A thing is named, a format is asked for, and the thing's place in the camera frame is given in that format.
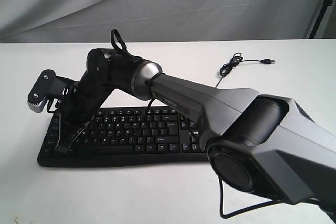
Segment black acer keyboard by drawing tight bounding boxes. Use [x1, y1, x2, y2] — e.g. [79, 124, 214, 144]
[37, 106, 207, 168]

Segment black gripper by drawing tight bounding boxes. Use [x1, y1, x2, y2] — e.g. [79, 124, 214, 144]
[55, 73, 115, 153]

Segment black keyboard usb cable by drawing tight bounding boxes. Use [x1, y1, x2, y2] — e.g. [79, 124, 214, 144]
[215, 52, 276, 88]

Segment black tripod stand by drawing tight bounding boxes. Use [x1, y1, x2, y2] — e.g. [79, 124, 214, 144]
[306, 0, 335, 39]

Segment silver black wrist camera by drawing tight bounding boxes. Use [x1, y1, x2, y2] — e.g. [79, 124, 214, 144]
[27, 69, 75, 113]

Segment grey backdrop cloth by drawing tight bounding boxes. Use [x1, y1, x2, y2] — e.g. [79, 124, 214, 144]
[1, 0, 322, 43]

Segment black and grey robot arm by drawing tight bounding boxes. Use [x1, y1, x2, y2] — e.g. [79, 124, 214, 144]
[56, 48, 335, 214]

